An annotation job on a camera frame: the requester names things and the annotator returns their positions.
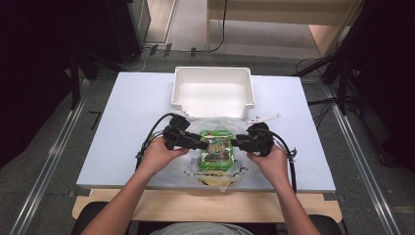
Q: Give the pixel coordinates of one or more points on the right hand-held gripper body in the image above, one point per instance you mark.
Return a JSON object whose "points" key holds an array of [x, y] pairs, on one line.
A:
{"points": [[261, 138]]}

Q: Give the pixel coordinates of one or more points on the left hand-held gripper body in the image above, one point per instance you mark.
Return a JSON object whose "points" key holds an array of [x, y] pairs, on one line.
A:
{"points": [[174, 135]]}

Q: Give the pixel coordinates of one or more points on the green snack packet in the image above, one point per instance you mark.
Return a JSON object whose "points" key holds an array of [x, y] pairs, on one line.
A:
{"points": [[217, 153]]}

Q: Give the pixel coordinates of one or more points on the clear printed plastic bag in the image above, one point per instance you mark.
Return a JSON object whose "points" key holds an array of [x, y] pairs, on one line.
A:
{"points": [[215, 178]]}

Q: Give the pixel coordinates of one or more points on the person's left hand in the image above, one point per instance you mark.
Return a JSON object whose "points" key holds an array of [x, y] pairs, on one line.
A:
{"points": [[158, 158]]}

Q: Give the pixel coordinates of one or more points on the person's right hand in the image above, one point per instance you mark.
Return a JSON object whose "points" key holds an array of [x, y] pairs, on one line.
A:
{"points": [[275, 166]]}

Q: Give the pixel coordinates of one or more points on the white plastic bin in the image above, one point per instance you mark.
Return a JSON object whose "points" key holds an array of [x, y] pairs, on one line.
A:
{"points": [[212, 91]]}

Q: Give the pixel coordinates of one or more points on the white table board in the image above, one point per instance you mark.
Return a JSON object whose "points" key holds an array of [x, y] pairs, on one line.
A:
{"points": [[137, 98]]}

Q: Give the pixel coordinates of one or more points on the wooden table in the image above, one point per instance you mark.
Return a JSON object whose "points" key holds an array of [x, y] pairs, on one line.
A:
{"points": [[202, 205]]}

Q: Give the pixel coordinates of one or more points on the black floor tape mark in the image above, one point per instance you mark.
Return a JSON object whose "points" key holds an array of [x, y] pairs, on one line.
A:
{"points": [[97, 117]]}

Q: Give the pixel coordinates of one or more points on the person's grey shirt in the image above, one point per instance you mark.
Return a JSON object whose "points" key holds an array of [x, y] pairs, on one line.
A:
{"points": [[202, 229]]}

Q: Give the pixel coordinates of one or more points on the black floor tape strip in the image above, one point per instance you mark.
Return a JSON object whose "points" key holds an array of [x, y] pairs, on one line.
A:
{"points": [[167, 50], [153, 49], [193, 52]]}

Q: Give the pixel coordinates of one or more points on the black metal stand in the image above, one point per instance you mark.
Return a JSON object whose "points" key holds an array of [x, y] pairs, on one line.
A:
{"points": [[343, 88], [75, 81]]}

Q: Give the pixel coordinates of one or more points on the black cabinet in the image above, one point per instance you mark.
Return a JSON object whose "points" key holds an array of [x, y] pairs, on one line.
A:
{"points": [[130, 29]]}

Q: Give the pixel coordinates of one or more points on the wooden shelf unit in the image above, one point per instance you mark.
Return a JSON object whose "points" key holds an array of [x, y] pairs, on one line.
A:
{"points": [[277, 16]]}

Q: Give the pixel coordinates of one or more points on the dark curtain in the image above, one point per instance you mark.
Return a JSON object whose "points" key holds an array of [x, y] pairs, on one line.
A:
{"points": [[388, 65], [32, 65]]}

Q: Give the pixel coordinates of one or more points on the metal floor rail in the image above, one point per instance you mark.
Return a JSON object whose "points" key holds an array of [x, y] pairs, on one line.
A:
{"points": [[362, 163], [49, 163]]}

